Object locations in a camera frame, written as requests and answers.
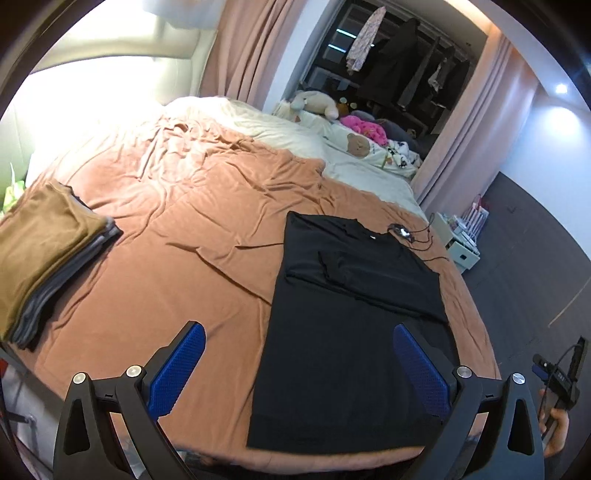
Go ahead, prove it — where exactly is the dark hanging garment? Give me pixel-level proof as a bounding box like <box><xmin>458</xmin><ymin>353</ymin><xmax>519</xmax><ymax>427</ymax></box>
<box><xmin>427</xmin><ymin>44</ymin><xmax>472</xmax><ymax>112</ymax></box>

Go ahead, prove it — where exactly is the green object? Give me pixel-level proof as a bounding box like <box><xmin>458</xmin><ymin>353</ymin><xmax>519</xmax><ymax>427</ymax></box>
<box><xmin>2</xmin><ymin>164</ymin><xmax>26</xmax><ymax>213</ymax></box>

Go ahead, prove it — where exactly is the black hanging coat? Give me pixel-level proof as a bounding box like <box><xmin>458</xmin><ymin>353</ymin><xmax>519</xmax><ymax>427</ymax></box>
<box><xmin>360</xmin><ymin>18</ymin><xmax>428</xmax><ymax>112</ymax></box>

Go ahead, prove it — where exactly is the black white patterned cloth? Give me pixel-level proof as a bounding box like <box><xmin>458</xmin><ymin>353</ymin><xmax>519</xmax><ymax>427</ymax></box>
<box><xmin>383</xmin><ymin>141</ymin><xmax>423</xmax><ymax>169</ymax></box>

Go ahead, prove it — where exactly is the person's right hand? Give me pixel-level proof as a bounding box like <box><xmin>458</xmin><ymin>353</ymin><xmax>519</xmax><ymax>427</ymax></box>
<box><xmin>538</xmin><ymin>390</ymin><xmax>573</xmax><ymax>457</ymax></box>

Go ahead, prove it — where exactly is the grey cushion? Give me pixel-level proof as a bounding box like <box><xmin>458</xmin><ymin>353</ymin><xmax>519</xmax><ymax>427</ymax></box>
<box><xmin>374</xmin><ymin>117</ymin><xmax>435</xmax><ymax>155</ymax></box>

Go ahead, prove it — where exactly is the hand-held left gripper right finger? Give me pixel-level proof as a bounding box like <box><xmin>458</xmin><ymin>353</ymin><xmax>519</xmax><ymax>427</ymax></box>
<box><xmin>392</xmin><ymin>323</ymin><xmax>546</xmax><ymax>480</ymax></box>

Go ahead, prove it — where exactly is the beige plush toy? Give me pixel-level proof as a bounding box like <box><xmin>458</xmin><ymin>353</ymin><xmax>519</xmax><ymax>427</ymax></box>
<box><xmin>288</xmin><ymin>90</ymin><xmax>340</xmax><ymax>121</ymax></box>

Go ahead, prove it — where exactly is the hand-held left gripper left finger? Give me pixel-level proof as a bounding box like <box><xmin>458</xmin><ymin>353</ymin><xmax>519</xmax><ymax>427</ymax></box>
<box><xmin>53</xmin><ymin>322</ymin><xmax>207</xmax><ymax>480</ymax></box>

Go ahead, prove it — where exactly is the stack of folded clothes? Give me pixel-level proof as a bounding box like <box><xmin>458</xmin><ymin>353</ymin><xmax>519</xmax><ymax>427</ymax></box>
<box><xmin>0</xmin><ymin>181</ymin><xmax>124</xmax><ymax>352</ymax></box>

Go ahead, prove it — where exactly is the floral hanging garment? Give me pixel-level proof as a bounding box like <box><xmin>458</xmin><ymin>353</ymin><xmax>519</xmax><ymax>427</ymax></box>
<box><xmin>346</xmin><ymin>7</ymin><xmax>387</xmax><ymax>72</ymax></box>

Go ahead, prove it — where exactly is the pink plush cloth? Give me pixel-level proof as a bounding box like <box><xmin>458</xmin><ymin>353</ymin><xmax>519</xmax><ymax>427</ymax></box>
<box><xmin>341</xmin><ymin>115</ymin><xmax>387</xmax><ymax>144</ymax></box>

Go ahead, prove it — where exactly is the small black device with cable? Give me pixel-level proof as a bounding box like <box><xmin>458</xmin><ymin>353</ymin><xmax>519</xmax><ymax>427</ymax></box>
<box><xmin>385</xmin><ymin>215</ymin><xmax>451</xmax><ymax>264</ymax></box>

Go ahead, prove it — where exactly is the black t-shirt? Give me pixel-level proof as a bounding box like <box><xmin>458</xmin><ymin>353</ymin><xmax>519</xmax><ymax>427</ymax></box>
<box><xmin>247</xmin><ymin>211</ymin><xmax>460</xmax><ymax>450</ymax></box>

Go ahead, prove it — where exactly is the white drawer cabinet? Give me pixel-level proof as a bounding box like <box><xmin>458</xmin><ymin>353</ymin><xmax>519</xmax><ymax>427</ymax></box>
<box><xmin>431</xmin><ymin>211</ymin><xmax>481</xmax><ymax>274</ymax></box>

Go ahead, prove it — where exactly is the pink curtain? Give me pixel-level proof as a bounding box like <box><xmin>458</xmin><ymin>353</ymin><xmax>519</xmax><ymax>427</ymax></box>
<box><xmin>411</xmin><ymin>34</ymin><xmax>541</xmax><ymax>217</ymax></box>
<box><xmin>201</xmin><ymin>0</ymin><xmax>335</xmax><ymax>114</ymax></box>

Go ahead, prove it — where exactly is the cream headboard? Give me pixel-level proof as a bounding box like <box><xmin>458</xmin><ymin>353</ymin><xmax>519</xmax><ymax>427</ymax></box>
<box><xmin>0</xmin><ymin>32</ymin><xmax>218</xmax><ymax>139</ymax></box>

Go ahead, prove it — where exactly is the orange blanket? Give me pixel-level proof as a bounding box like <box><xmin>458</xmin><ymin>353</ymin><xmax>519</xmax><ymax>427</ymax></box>
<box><xmin>0</xmin><ymin>111</ymin><xmax>502</xmax><ymax>472</ymax></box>

